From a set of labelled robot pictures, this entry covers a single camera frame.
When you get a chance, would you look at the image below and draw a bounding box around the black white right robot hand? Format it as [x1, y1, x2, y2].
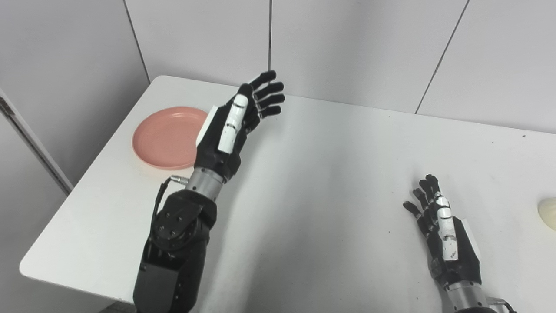
[403, 174, 483, 288]

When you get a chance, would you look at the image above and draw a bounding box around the cream steamed bun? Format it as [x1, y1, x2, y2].
[538, 198, 556, 231]

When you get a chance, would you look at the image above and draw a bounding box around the pink round plate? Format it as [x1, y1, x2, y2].
[132, 107, 209, 170]

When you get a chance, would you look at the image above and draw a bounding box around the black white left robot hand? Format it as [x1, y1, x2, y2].
[194, 70, 286, 183]

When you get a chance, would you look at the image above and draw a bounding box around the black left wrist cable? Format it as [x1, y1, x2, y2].
[150, 175, 189, 244]

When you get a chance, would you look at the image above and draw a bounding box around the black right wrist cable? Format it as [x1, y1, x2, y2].
[486, 297, 517, 313]

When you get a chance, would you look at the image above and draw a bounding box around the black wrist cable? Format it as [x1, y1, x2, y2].
[150, 175, 189, 244]
[486, 297, 517, 313]

